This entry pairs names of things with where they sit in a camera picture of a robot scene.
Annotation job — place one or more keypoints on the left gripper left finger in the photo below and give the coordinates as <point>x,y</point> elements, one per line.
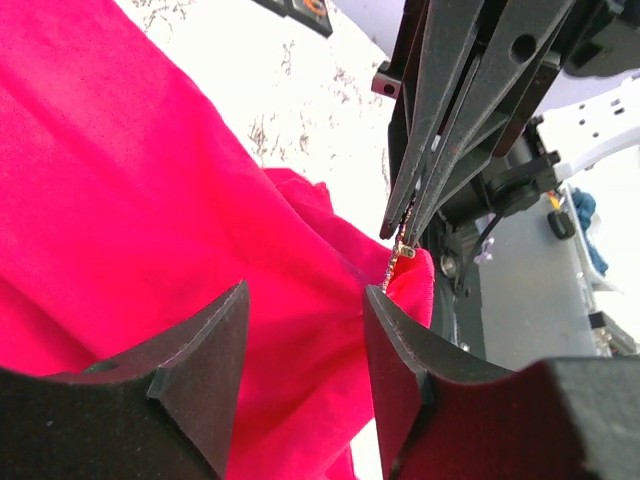
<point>163,409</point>

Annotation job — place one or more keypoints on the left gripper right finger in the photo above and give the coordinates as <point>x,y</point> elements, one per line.
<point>442,413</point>

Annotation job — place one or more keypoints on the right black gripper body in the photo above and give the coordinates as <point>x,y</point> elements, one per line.
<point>587,44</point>

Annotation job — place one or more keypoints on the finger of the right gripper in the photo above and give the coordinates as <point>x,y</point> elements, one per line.
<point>444,39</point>
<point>508,39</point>

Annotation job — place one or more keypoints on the round orange brooch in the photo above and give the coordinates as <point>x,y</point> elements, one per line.
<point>317,7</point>

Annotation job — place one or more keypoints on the red t-shirt garment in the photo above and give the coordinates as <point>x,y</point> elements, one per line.
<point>128,205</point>

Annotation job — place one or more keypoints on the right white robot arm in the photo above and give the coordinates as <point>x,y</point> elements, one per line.
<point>583,120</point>

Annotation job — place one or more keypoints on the white laundry basket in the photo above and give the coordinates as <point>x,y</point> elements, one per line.
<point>581,207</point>

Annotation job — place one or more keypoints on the black metal base rail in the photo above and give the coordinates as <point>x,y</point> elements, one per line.
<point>528,296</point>

